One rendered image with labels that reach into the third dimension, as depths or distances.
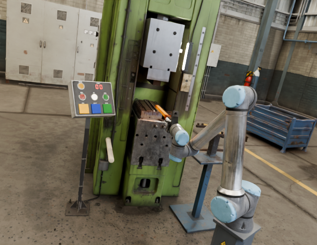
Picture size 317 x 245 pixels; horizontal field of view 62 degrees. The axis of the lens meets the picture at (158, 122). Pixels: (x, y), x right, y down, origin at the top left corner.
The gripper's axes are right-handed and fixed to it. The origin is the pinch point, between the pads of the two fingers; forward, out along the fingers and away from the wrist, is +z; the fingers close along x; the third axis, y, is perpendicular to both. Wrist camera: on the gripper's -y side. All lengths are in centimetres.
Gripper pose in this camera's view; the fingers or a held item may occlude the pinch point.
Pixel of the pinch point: (168, 117)
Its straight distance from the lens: 198.6
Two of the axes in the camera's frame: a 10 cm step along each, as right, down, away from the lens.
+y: -1.7, 9.4, 3.0
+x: 9.6, 0.9, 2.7
